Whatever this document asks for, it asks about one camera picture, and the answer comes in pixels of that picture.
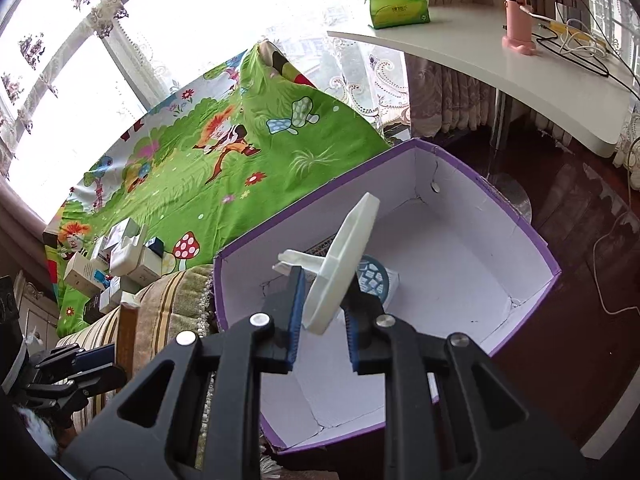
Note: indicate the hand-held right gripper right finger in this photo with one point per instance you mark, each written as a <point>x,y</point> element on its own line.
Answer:
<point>352,335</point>

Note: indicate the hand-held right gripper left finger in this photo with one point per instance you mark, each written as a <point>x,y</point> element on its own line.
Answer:
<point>298,310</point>

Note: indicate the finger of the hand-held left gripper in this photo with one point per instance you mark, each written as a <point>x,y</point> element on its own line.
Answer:
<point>75,360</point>
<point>75,390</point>

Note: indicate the white plastic disc holder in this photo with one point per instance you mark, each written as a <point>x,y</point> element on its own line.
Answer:
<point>340,260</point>

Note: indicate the pile of small boxes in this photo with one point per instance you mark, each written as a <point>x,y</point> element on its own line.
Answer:
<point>125,255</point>

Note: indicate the purple cardboard box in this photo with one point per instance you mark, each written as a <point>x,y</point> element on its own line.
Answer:
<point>450,260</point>

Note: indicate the brown drape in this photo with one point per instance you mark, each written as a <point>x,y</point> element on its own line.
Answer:
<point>20,230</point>

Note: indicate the striped sofa cushion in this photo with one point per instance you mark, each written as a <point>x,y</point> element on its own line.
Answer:
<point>165,300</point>

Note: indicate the green cartoon printed blanket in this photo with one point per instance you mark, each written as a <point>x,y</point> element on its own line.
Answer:
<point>225,150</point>

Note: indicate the beige pleated drape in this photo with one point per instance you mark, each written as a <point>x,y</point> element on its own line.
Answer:
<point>450,90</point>

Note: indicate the white curved desk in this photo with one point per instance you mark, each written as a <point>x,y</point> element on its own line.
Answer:
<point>475,60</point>

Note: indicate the green tissue pack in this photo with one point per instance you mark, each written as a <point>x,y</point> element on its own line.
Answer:
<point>400,7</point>

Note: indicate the white lace curtain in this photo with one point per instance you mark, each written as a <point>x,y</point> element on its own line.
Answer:
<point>100,10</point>

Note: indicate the pink handheld fan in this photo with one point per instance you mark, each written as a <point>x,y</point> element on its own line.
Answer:
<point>517,20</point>

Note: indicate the black charger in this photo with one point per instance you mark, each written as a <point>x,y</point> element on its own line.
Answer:
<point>576,14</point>

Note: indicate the desk pedestal leg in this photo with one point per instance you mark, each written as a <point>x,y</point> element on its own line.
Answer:
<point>497,125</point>

